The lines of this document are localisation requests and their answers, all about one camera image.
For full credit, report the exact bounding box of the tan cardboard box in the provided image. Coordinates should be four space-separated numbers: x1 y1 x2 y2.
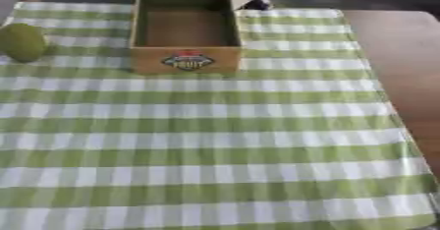
127 0 245 75

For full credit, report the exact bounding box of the green round toy fruit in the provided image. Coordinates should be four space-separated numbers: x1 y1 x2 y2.
0 23 50 63

